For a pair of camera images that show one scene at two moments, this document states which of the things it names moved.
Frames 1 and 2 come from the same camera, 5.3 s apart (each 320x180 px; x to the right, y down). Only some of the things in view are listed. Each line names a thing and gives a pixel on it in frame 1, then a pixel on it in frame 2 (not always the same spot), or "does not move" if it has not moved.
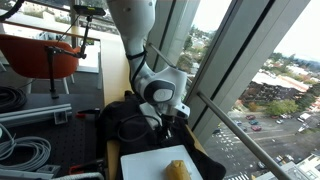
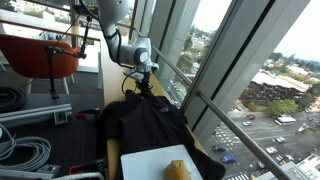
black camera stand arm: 55,93 does not move
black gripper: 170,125 to 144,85
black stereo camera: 89,10 does not move
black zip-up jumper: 122,120 does not move
